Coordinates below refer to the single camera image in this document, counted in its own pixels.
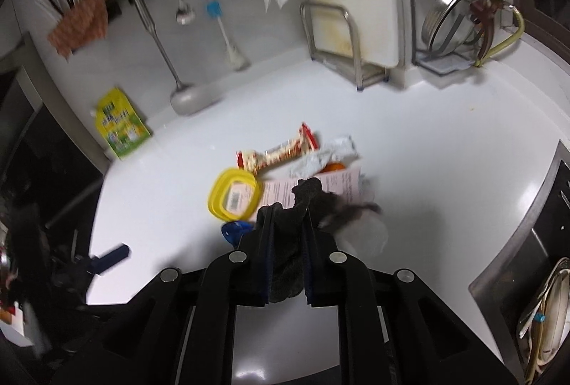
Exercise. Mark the black cooktop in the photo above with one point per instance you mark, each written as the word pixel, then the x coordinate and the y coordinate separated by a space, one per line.
pixel 44 162

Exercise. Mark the crumpled silver wrapper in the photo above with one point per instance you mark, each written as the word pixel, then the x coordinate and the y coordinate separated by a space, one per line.
pixel 327 153

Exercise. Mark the clear plastic packaging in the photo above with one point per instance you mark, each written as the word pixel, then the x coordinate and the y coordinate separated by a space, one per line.
pixel 363 233

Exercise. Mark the orange cloth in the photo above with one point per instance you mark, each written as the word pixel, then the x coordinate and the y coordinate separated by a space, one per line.
pixel 80 24

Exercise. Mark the large metal ladle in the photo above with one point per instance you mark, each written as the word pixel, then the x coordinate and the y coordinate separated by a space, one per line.
pixel 191 100

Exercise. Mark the white and blue bottle brush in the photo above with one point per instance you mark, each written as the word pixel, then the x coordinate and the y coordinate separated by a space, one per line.
pixel 213 8

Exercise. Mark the steel sink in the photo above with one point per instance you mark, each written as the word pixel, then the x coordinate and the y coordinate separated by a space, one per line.
pixel 525 242

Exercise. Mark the dark grey cloth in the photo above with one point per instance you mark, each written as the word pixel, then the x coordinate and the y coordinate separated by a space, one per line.
pixel 289 242

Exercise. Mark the yellow plastic lid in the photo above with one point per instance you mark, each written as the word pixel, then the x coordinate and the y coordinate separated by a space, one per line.
pixel 220 189

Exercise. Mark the stack of dirty dishes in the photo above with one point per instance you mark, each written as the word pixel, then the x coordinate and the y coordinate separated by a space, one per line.
pixel 552 313

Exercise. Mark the printed paper leaflet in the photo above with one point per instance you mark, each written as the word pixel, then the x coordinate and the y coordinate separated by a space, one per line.
pixel 343 182

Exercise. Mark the blue plastic piece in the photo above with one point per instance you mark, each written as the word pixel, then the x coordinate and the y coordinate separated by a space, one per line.
pixel 234 231

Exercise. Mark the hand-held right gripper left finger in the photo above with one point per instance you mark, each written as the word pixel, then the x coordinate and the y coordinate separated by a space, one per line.
pixel 266 264

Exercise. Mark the orange peel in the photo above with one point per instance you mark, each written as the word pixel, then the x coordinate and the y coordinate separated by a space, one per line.
pixel 335 167

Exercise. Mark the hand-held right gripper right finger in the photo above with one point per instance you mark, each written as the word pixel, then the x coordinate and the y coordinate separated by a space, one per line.
pixel 310 269

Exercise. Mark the red and white snack wrapper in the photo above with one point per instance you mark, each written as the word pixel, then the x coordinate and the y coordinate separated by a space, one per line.
pixel 276 155

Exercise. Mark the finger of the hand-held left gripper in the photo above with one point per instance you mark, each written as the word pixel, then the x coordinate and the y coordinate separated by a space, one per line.
pixel 111 256

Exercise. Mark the metal cutting board rack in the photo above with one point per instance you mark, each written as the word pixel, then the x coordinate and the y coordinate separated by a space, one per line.
pixel 354 37

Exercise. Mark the gas valve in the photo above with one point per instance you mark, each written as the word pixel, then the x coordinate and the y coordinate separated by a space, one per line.
pixel 487 8

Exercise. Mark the yellow seasoning pouch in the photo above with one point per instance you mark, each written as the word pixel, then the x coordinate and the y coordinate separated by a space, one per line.
pixel 121 124

